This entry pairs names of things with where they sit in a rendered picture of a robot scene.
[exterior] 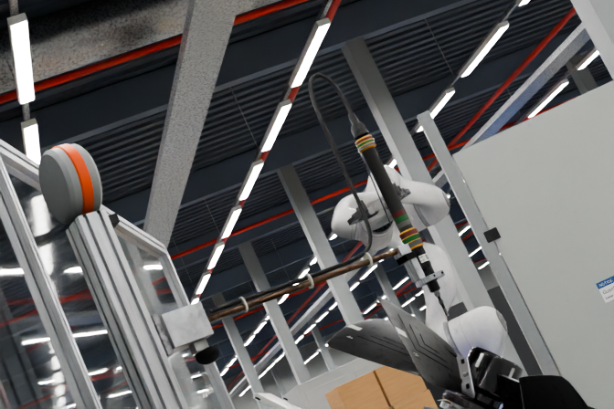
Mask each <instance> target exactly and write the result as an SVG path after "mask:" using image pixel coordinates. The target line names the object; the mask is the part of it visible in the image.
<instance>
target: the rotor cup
mask: <svg viewBox="0 0 614 409"><path fill-rule="evenodd" d="M481 353H482V354H483V356H482V360H481V362H480V364H479V367H476V366H475V365H476V363H477V361H478V359H479V357H480V355H481ZM467 361H468V363H469V365H470V370H471V378H472V383H473V388H474V392H475V396H474V399H471V398H470V397H468V396H466V395H464V394H462V393H454V392H451V391H449V390H447V391H445V393H444V394H443V396H442V398H443V399H445V400H447V401H449V402H451V403H454V404H456V405H459V406H461V407H463V408H465V409H499V408H500V406H501V404H502V403H503V400H502V394H501V387H500V381H499V374H500V375H505V376H509V374H510V372H511V370H512V368H514V369H515V370H514V372H513V375H512V378H513V379H515V380H517V381H518V382H519V378H521V376H522V374H523V369H522V367H520V366H519V365H517V364H515V363H514V362H511V361H509V360H507V359H505V358H504V357H501V356H499V355H497V354H495V353H493V352H491V351H487V350H485V349H483V348H480V347H477V346H473V347H472V348H471V350H470V352H469V354H468V356H467Z"/></svg>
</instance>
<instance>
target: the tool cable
mask: <svg viewBox="0 0 614 409"><path fill-rule="evenodd" d="M315 78H322V79H325V80H327V81H328V82H329V83H330V84H331V85H332V86H333V87H334V88H335V90H336V91H337V93H338V94H339V96H340V98H341V100H342V101H343V103H344V105H345V107H346V109H347V111H348V113H349V114H350V113H352V110H351V108H350V106H349V104H348V102H347V100H346V98H345V97H344V94H343V92H342V91H341V90H340V89H339V87H338V86H337V85H336V83H335V82H334V81H333V80H332V79H330V78H329V77H327V76H325V75H324V74H321V73H316V74H313V75H312V76H311V78H310V80H309V86H308V87H309V94H310V98H311V101H312V105H313V107H314V110H315V112H316V115H317V117H318V119H319V122H320V123H321V125H322V127H323V131H324V133H325V135H326V138H327V140H328V142H329V143H330V145H331V147H332V150H333V153H334V155H335V157H336V159H337V162H338V163H339V165H340V167H341V169H342V171H343V174H344V177H345V179H346V181H347V182H348V185H349V187H350V189H351V191H352V193H353V196H354V198H355V200H356V203H357V205H358V207H359V210H360V212H361V214H362V217H363V219H364V221H365V227H366V230H367V235H368V243H367V246H366V248H365V250H364V251H363V252H361V253H360V254H358V255H357V256H355V257H352V258H350V259H348V260H346V261H344V262H342V263H339V264H337V265H334V266H332V267H328V268H326V269H323V270H320V271H317V272H315V273H312V274H310V275H309V274H308V273H307V274H305V275H304V277H302V278H297V279H294V280H292V281H289V282H286V283H284V284H281V285H279V286H276V287H273V288H268V289H265V290H262V291H261V292H258V293H255V294H252V295H249V296H246V297H244V298H243V297H239V298H238V299H237V300H234V301H231V302H229V303H226V304H223V305H220V306H218V307H215V308H213V309H210V310H209V312H210V313H214V312H217V311H220V310H223V309H226V308H229V307H232V306H235V305H238V304H239V305H240V304H244V305H245V310H243V312H248V310H249V308H248V304H247V302H246V301H248V300H251V299H255V298H258V297H261V296H263V295H266V294H269V293H271V292H274V291H277V290H279V289H282V288H287V287H289V286H292V285H295V284H297V283H300V282H303V281H306V280H310V281H311V286H310V287H308V288H313V286H314V284H313V280H312V278H315V277H318V276H321V275H322V274H325V273H328V272H330V271H333V270H336V269H337V268H340V267H344V266H346V265H349V264H351V263H353V262H355V261H356V260H358V259H359V258H361V257H363V258H364V260H365V259H369V260H370V265H368V267H372V266H373V260H372V258H371V256H370V255H369V254H368V253H367V252H368V251H369V249H370V247H371V246H372V231H371V227H370V225H369V222H368V219H367V216H366V213H365V209H364V208H363V206H362V203H361V201H360V199H359V197H358V194H357V192H356V190H355V188H354V185H353V183H352V181H351V179H350V177H349V174H348V172H347V171H346V169H345V167H344V164H343V161H342V159H341V157H340V155H339V153H338V151H337V149H336V147H335V145H334V143H333V140H332V137H331V135H330V133H329V131H328V130H327V127H326V125H325V123H324V121H323V117H322V115H321V113H320V111H319V108H318V106H317V103H316V100H315V97H314V95H313V91H312V83H313V81H314V79H315Z"/></svg>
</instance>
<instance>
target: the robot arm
mask: <svg viewBox="0 0 614 409"><path fill-rule="evenodd" d="M384 166H385V168H386V172H387V174H388V176H389V178H390V180H391V182H392V184H393V185H394V187H395V189H396V191H397V195H398V197H399V199H400V201H401V203H402V205H403V206H404V208H405V210H406V212H407V214H408V217H409V219H410V221H411V224H412V225H413V227H415V228H416V229H417V230H418V232H420V231H422V230H424V229H425V228H427V227H429V226H431V225H434V224H436V223H437V222H439V221H440V220H442V219H443V218H444V217H445V216H446V215H447V214H448V212H449V210H450V199H449V198H448V196H447V194H446V193H444V192H443V191H442V190H441V189H440V188H438V187H437V186H435V185H432V184H426V183H421V182H413V181H409V180H408V179H406V178H404V177H402V176H401V175H400V174H399V173H398V172H397V171H396V170H395V169H394V168H392V167H390V166H388V165H384ZM370 174H371V176H372V178H373V181H374V183H375V186H376V189H377V191H378V193H379V196H380V198H381V200H382V203H383V205H384V207H385V209H386V213H387V215H388V217H389V220H390V222H391V225H390V224H389V222H388V219H387V217H386V213H385V211H384V208H383V206H382V205H381V202H380V200H379V197H378V195H377V193H376V189H375V187H374V185H373V183H372V180H371V178H370V176H369V177H368V182H367V187H366V191H365V193H358V197H359V199H360V201H361V203H362V206H363V208H364V209H365V213H366V216H367V219H368V222H369V225H370V227H371V231H372V246H371V247H370V249H373V250H380V249H383V248H385V247H389V248H391V249H395V248H397V247H398V246H401V245H403V244H402V241H401V239H400V237H399V235H400V232H399V230H398V229H397V225H396V223H395V221H394V219H393V217H392V215H391V213H390V211H389V209H388V207H387V205H386V202H385V200H384V198H383V196H382V194H381V192H380V190H379V188H378V186H377V184H376V181H375V179H374V177H373V175H372V173H370ZM331 228H332V230H333V233H334V234H335V235H336V236H339V237H342V238H348V239H354V240H359V241H362V243H363V244H364V245H365V246H367V243H368V235H367V230H366V227H365V221H364V219H363V217H362V214H361V212H360V210H359V207H358V205H357V203H356V200H355V198H354V196H353V195H352V194H350V195H348V196H346V197H345V198H343V199H342V200H341V201H340V202H339V203H338V205H337V206H336V207H335V209H334V212H333V218H332V226H331ZM423 243H424V245H423V247H424V249H425V251H426V253H427V255H428V257H429V260H430V263H431V265H432V267H433V270H434V272H438V271H440V270H443V271H444V273H445V276H444V277H442V278H440V279H438V280H437V281H438V283H439V286H440V289H439V292H440V297H441V299H443V301H444V303H443V304H444V306H445V308H446V310H447V311H449V308H450V305H451V304H452V302H453V300H454V299H455V296H456V292H457V281H456V277H455V274H454V271H453V268H452V266H451V264H450V261H449V259H448V257H447V255H446V253H445V252H444V251H443V250H442V249H441V248H440V247H438V246H435V245H432V244H429V243H425V242H423ZM422 289H423V293H424V297H425V301H426V321H425V325H426V326H428V327H429V328H430V329H432V330H433V331H434V332H436V333H437V334H438V335H439V336H440V337H441V338H442V339H443V340H444V341H446V342H447V343H448V344H449V345H450V346H451V347H452V348H453V349H454V351H455V352H457V353H458V354H459V355H461V356H463V357H464V358H466V359H467V356H468V354H469V352H470V350H471V348H472V347H473V346H477V347H480V348H483V349H485V350H487V351H491V352H493V353H495V354H497V355H499V356H501V357H503V353H504V348H505V343H506V339H507V325H506V321H505V319H504V318H503V315H502V314H501V313H500V312H499V311H498V310H497V309H494V308H492V307H487V306H483V307H479V308H477V309H473V310H471V311H469V312H466V313H464V314H462V315H460V316H459V317H457V318H455V319H453V320H450V321H447V317H446V315H445V312H444V310H443V308H442V307H441V305H440V304H439V300H438V298H436V296H435V295H434V293H430V291H429V288H428V285H426V286H423V287H422Z"/></svg>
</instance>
